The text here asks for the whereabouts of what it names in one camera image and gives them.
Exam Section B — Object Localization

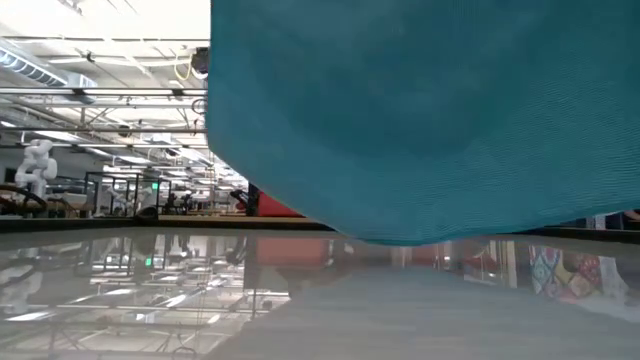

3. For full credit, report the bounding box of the red plastic bin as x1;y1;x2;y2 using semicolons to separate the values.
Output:
258;191;304;218

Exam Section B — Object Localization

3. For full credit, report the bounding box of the black upright panel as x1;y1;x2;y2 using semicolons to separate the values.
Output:
246;183;262;217

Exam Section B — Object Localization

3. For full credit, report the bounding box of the black open rack frame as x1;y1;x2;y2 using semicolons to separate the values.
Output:
83;171;172;217

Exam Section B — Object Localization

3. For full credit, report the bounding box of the black ceiling cable reel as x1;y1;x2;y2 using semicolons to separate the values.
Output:
189;46;211;81

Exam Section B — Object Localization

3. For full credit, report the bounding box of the black table frame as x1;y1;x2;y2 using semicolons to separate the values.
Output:
0;215;640;246

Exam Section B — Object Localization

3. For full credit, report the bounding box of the long ceiling light bar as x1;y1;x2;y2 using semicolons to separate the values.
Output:
0;86;209;98

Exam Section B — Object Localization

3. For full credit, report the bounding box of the teal microfibre towel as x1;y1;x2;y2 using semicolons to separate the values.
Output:
206;0;640;247

